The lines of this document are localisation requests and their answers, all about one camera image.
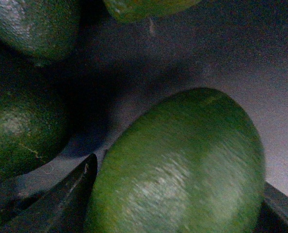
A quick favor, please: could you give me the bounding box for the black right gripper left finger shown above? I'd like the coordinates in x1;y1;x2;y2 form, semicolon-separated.
0;153;97;233

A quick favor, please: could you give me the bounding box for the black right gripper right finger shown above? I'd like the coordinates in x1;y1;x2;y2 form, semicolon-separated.
254;183;288;233

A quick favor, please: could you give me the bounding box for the green avocado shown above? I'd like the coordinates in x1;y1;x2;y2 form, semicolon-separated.
0;0;80;61
83;88;265;233
103;0;200;23
0;81;68;181

